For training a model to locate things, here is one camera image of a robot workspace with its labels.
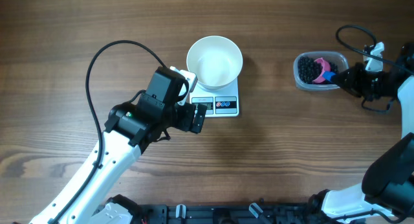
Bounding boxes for pink scoop blue handle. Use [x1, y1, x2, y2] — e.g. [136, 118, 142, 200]
[312, 58, 338, 84]

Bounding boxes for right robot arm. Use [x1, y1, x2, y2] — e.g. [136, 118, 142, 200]
[304, 42, 413, 223]

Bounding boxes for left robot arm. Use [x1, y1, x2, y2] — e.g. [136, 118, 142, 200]
[31, 67, 206, 223]

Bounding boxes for white digital kitchen scale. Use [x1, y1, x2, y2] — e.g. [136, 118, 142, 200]
[190, 79, 239, 118]

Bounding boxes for white bowl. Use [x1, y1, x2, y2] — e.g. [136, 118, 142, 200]
[186, 36, 243, 90]

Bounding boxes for black beans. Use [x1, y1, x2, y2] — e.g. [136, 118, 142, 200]
[297, 56, 340, 85]

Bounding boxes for clear plastic container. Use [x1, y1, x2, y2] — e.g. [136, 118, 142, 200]
[293, 51, 349, 91]

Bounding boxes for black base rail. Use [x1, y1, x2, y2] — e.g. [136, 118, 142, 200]
[96, 197, 366, 224]

